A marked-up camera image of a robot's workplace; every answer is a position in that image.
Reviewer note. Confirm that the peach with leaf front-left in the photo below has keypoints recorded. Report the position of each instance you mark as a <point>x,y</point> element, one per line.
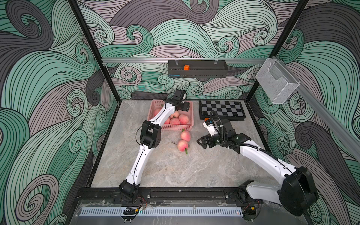
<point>156,111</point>

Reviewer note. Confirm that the pink plastic basket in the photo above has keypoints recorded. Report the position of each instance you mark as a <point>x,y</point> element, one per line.
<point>157,103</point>

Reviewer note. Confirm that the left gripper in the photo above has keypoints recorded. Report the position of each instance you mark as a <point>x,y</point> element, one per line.
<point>186,106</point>

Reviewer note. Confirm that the black grey chessboard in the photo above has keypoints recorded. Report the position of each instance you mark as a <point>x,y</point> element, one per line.
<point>230,110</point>

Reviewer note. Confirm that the aluminium rail right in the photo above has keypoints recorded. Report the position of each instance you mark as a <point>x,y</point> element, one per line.
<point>311,91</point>

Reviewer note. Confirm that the peach basket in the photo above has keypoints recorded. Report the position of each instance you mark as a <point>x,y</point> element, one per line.
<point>185,135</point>

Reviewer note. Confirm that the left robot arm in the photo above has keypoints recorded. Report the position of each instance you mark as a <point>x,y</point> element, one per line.
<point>150,137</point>

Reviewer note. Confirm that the white slotted cable duct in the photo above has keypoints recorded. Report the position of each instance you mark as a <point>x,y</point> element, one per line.
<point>165,211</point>

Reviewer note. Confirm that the black wall tray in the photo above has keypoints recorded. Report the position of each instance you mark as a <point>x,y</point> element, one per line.
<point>200,69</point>

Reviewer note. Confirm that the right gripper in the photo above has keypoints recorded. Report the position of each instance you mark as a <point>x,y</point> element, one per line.
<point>205,140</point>

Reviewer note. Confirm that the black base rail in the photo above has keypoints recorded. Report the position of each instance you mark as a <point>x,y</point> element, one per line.
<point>154,193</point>

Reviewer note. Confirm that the peach front bottom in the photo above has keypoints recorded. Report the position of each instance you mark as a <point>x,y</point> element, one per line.
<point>168,121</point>

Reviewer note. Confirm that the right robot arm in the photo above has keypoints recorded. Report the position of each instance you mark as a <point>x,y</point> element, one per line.
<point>296,190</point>

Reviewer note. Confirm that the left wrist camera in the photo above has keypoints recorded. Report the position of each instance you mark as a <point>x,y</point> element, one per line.
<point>180,95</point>

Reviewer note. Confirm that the clear acrylic wall box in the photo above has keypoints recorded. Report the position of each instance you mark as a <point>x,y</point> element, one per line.
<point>276,80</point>

